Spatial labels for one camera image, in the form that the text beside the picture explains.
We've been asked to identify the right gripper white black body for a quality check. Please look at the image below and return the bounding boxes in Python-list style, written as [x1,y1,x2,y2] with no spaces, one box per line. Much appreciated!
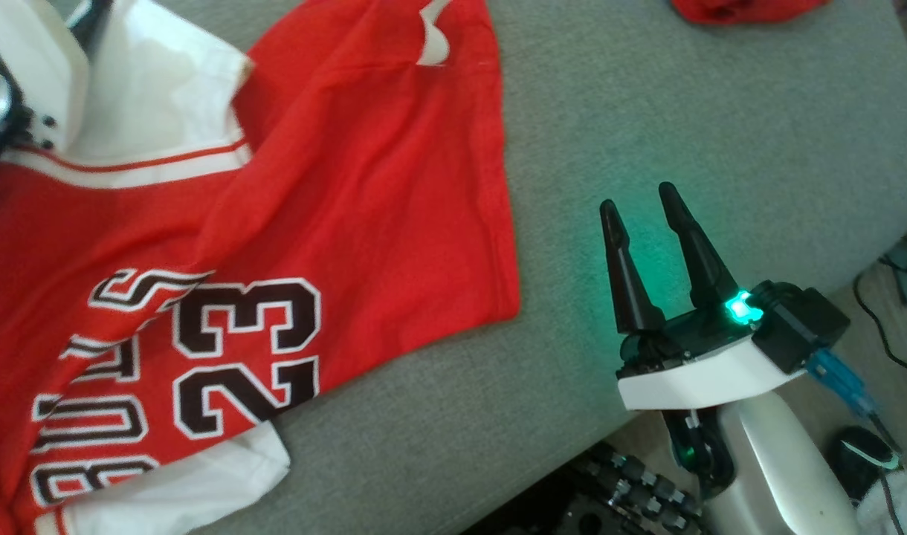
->
[616,296,805,412]

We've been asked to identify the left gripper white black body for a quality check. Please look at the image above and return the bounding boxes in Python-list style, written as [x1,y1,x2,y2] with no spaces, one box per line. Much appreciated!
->
[0,0,91,155]

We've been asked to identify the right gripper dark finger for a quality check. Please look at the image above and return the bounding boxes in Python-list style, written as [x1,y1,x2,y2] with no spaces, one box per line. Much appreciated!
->
[599,198,667,337]
[657,181,741,314]

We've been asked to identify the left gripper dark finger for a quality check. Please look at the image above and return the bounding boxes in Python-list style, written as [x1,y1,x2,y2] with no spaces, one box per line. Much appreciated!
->
[67,0,114,54]

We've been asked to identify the red jersey with white trim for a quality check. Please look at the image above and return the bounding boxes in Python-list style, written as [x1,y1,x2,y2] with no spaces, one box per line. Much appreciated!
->
[0,0,522,535]

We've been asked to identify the crumpled red garment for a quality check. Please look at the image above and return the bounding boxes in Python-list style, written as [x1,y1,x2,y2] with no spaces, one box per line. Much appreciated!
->
[671,0,830,26]

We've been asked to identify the grey fabric sofa seat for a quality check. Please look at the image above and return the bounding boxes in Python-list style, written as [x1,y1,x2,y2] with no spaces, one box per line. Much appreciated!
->
[52,0,907,535]

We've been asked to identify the black rounded device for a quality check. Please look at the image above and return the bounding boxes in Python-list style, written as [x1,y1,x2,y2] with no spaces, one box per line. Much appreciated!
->
[827,424,905,503]

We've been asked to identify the white cloth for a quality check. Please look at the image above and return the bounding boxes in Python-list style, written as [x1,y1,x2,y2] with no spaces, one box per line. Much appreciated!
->
[857,468,907,535]

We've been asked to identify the blue right camera cable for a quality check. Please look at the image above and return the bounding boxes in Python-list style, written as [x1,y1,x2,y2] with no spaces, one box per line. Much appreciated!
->
[805,348,906,455]

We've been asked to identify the black floor cable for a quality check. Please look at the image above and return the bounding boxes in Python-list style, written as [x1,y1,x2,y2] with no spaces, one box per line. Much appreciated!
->
[852,234,907,374]

